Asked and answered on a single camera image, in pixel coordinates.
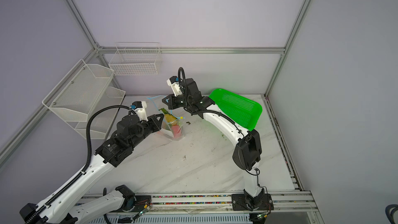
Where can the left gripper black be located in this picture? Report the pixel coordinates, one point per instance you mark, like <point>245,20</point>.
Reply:
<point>156,125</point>

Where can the white mesh upper shelf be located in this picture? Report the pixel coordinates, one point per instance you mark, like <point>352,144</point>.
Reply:
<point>75,97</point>

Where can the green plastic basket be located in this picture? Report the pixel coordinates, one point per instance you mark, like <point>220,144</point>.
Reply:
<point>242,110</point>

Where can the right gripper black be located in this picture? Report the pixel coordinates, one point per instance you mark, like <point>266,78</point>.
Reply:
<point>171,101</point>

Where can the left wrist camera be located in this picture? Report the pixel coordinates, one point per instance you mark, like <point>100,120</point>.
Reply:
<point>139,108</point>

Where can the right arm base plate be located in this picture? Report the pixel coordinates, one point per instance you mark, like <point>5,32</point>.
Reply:
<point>245,202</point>

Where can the white mesh lower shelf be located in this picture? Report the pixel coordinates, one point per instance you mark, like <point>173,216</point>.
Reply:
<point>102,123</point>

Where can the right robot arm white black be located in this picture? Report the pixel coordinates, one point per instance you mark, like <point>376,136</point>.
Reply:
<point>247,145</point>

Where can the white wire wall basket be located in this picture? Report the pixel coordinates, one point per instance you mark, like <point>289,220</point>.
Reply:
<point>136,58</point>

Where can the white mesh shelf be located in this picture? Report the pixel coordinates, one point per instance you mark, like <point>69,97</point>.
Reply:
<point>102,123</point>
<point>75,97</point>

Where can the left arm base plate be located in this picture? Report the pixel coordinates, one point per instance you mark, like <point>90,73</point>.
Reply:
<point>135,204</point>

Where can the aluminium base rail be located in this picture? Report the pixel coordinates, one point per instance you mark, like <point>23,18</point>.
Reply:
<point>222,202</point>

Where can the red pepper toy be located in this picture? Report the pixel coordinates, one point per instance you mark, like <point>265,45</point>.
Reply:
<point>177,131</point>

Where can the clear zip bag blue zipper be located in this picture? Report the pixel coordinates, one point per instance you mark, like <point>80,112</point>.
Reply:
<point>171,124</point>

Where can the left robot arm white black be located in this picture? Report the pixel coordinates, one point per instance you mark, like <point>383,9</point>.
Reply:
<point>61,208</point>

